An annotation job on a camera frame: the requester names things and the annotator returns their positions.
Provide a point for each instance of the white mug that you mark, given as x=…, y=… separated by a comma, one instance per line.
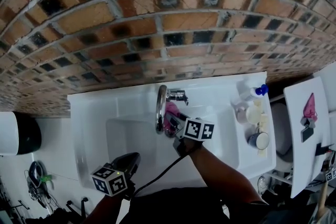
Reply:
x=253, y=115

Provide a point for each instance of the white ceramic sink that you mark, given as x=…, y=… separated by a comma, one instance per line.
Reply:
x=92, y=112

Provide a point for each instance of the grey round seat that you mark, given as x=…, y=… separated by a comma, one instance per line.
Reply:
x=281, y=128

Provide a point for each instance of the chrome faucet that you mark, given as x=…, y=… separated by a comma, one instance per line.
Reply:
x=160, y=112

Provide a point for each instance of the pink cloth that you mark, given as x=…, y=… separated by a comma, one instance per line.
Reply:
x=309, y=108
x=172, y=108

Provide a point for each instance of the wooden stick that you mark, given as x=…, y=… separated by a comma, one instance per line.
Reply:
x=322, y=199

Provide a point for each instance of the green plastic object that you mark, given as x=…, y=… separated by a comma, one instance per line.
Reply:
x=47, y=179

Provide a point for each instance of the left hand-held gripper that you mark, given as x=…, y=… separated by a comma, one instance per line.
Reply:
x=109, y=179

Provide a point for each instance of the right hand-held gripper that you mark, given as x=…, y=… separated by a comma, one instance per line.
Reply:
x=197, y=129

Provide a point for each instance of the person's right forearm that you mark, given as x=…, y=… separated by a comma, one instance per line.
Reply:
x=220, y=173

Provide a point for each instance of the black tripod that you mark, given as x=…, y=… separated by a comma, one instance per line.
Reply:
x=78, y=208

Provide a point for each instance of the blue cup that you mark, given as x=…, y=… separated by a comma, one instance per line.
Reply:
x=252, y=140

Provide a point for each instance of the person in black shirt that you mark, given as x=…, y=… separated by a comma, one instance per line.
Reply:
x=183, y=207

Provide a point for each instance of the white and black container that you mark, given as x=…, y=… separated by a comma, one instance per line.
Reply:
x=10, y=133

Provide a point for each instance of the white pump bottle blue cap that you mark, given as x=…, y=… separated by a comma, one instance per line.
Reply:
x=252, y=92

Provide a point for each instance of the black metal stand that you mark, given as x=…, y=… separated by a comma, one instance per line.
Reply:
x=10, y=207

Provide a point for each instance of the person's left forearm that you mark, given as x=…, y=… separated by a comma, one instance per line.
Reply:
x=105, y=209

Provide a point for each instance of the white table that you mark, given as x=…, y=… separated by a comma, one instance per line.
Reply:
x=296, y=139

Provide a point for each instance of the black grey device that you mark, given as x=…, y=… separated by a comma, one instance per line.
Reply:
x=35, y=173

